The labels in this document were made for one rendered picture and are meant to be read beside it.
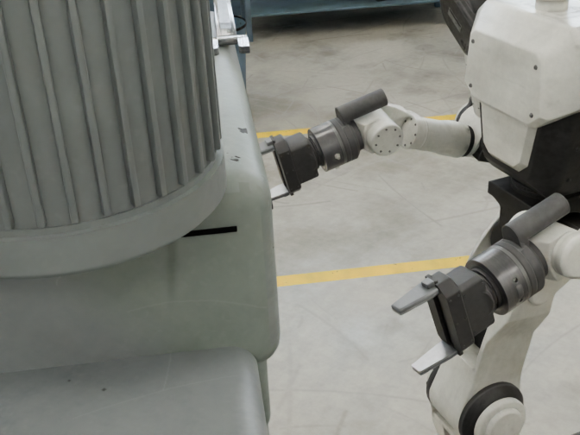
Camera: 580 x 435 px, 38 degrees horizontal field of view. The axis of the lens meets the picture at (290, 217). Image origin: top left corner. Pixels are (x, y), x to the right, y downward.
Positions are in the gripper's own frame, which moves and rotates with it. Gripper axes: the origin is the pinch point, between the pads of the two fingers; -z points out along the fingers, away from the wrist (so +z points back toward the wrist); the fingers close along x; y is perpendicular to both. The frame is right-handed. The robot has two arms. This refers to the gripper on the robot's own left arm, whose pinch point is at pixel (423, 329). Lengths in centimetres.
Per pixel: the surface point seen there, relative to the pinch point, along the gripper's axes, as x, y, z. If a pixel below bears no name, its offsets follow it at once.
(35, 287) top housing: 46, 28, -40
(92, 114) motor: 59, 41, -33
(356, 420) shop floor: -143, -144, 33
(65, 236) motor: 53, 40, -37
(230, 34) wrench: 49, 4, -12
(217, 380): 36, 35, -33
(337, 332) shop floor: -143, -194, 55
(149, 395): 38, 34, -37
